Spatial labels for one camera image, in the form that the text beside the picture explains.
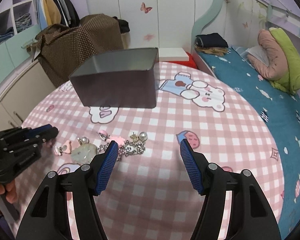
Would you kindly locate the hanging clothes row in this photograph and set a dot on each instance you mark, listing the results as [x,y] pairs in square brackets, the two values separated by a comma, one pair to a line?
[49,12]

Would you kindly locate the folded dark clothes stack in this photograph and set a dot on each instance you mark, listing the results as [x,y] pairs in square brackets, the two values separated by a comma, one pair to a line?
[212,44]

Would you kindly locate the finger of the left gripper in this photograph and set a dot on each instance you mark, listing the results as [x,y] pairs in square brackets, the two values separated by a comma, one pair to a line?
[50,134]
[38,131]

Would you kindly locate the teal drawer cabinet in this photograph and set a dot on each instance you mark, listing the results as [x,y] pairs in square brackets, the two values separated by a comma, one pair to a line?
[13,51]

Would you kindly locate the pink bow hair clip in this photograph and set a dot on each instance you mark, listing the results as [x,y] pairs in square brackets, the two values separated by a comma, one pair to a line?
[108,138]

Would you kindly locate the pale green jade pendant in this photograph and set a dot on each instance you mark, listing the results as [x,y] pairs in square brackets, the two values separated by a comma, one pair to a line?
[84,154]

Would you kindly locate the teal candy print mattress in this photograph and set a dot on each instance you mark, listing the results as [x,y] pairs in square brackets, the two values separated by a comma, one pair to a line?
[281,113]

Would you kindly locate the black cloth on cover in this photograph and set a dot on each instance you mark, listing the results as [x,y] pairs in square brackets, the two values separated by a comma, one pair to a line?
[123,25]

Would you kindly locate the red storage ottoman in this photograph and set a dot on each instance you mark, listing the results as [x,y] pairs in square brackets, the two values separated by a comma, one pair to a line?
[189,63]

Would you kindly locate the pearl earring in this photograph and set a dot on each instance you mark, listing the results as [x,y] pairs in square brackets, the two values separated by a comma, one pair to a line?
[142,136]

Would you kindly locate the brown dotted cloth cover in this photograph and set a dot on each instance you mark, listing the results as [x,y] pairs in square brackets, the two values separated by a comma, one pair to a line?
[63,49]

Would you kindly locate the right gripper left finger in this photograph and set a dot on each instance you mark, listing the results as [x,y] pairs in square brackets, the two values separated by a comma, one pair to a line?
[47,217]

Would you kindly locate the pink checked bear tablecloth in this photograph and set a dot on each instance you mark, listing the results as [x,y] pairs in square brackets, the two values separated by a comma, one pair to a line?
[149,195]

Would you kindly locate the person left hand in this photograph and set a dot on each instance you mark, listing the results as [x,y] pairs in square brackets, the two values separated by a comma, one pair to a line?
[10,191]

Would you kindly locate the teal bunk bed frame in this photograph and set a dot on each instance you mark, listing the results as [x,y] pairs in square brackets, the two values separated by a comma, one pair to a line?
[205,19]

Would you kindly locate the white wardrobe doors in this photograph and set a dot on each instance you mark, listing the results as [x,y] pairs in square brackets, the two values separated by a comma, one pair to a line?
[154,23]

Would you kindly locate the small pearl stud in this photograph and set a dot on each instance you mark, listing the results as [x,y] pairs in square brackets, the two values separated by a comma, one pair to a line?
[82,140]

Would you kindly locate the grey metal tin box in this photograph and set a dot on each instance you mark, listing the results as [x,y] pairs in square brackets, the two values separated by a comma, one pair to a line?
[123,78]

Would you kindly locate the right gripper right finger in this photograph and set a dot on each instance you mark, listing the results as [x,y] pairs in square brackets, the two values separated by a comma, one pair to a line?
[251,216]

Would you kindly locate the green pink folded quilt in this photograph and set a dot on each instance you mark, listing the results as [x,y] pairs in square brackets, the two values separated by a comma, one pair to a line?
[283,71]

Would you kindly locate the white pillow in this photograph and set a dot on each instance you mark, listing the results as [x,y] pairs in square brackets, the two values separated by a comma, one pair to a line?
[259,53]

